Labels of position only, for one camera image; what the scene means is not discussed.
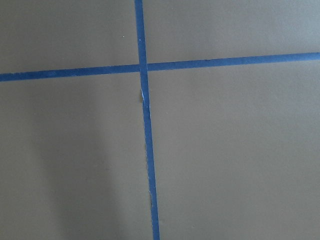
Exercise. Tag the brown paper table cover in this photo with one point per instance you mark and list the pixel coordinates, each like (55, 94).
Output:
(159, 119)

